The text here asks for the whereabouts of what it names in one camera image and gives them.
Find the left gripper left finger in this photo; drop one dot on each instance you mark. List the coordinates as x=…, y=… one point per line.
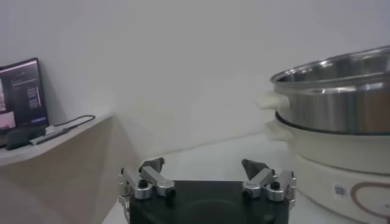
x=155, y=179

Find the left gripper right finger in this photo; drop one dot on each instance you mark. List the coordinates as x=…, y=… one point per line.
x=259, y=179

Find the stainless steel steamer basket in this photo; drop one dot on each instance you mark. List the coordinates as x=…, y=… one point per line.
x=335, y=106

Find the cream electric cooker base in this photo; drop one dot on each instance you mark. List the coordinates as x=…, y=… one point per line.
x=335, y=158

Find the white side table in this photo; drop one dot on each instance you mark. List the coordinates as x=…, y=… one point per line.
x=61, y=170

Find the grey USB hub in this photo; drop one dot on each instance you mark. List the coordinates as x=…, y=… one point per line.
x=48, y=137

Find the black computer mouse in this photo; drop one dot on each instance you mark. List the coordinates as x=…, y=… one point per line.
x=21, y=137

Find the laptop with dark screen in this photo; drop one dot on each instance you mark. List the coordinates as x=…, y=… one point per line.
x=21, y=94

